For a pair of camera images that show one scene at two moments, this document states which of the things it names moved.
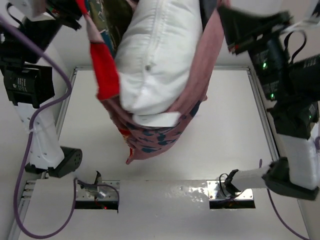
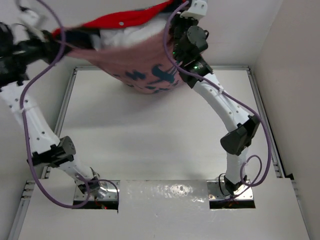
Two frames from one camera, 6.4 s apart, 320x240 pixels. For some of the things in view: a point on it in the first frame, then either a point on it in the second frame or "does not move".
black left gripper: (66, 11) -> (51, 47)
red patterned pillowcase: (103, 20) -> (140, 66)
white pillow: (156, 58) -> (111, 37)
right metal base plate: (217, 190) does not move
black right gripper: (238, 28) -> (178, 19)
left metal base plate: (101, 190) does not move
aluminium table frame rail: (264, 114) does not move
